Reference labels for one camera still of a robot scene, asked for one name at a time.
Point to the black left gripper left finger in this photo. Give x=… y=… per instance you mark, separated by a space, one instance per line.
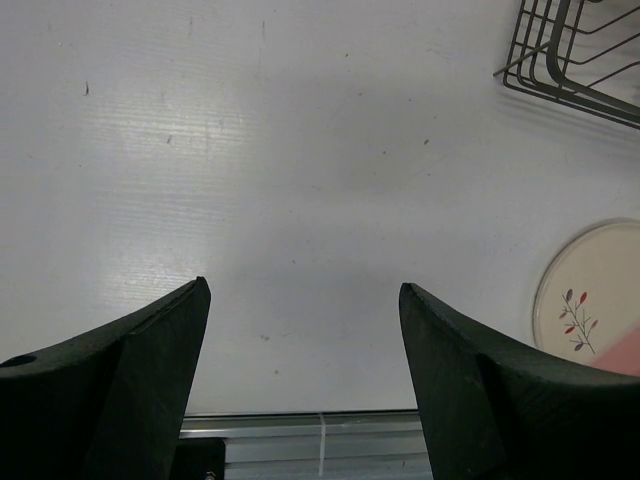
x=108 y=403

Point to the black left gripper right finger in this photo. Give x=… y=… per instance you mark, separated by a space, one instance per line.
x=492 y=407

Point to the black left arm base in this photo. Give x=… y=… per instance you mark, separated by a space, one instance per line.
x=199 y=459

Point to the pink cream plate right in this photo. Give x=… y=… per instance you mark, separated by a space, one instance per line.
x=586 y=307

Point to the aluminium table rail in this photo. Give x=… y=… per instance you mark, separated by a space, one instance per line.
x=343 y=445

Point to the wire dish rack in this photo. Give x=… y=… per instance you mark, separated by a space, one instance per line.
x=582 y=55

